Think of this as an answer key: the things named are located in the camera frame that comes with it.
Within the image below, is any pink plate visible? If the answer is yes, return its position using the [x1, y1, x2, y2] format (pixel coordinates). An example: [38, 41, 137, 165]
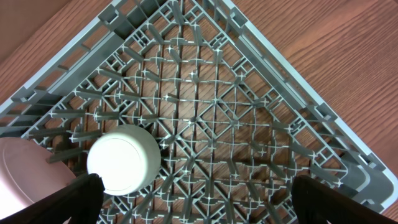
[1, 137, 76, 219]

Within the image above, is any grey dishwasher rack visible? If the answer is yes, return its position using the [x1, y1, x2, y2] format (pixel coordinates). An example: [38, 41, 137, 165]
[1, 0, 397, 223]

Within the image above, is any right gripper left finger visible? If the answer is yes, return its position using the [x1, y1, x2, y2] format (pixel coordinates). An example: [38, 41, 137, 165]
[1, 174, 104, 224]

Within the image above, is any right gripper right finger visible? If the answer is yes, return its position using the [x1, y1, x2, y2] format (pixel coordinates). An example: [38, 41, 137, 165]
[291, 175, 397, 224]

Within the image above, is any grey bowl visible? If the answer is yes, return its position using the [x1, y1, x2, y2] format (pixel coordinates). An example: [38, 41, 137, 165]
[86, 124, 161, 196]

